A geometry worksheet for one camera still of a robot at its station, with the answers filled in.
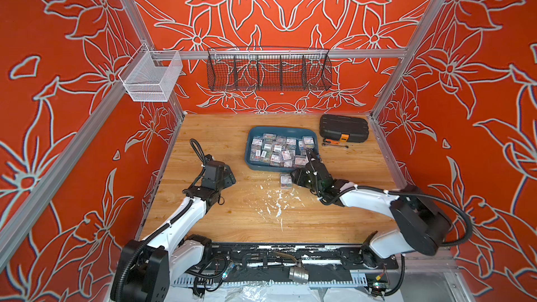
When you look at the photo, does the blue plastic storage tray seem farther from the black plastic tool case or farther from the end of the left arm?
the end of the left arm

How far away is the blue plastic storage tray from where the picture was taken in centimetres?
97

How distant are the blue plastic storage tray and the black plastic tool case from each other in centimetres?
6

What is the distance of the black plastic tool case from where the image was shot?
106 centimetres
